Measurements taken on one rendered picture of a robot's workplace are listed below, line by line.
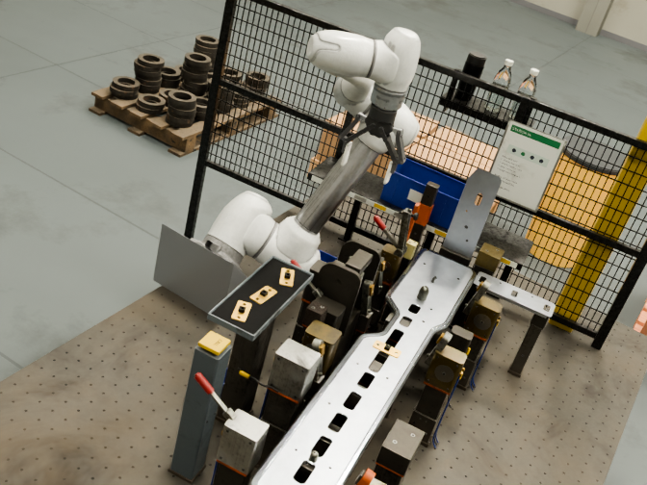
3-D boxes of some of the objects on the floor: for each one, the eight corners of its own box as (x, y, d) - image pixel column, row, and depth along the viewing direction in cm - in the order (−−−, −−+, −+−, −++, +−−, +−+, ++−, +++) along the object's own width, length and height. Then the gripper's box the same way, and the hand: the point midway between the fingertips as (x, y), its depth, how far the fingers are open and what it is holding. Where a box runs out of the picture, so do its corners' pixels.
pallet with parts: (83, 108, 554) (89, 47, 532) (197, 77, 649) (206, 24, 627) (176, 158, 524) (187, 96, 502) (282, 118, 620) (294, 64, 597)
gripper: (339, 91, 222) (321, 161, 232) (422, 125, 216) (400, 194, 226) (349, 86, 228) (330, 153, 239) (430, 117, 222) (407, 186, 233)
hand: (365, 169), depth 232 cm, fingers open, 13 cm apart
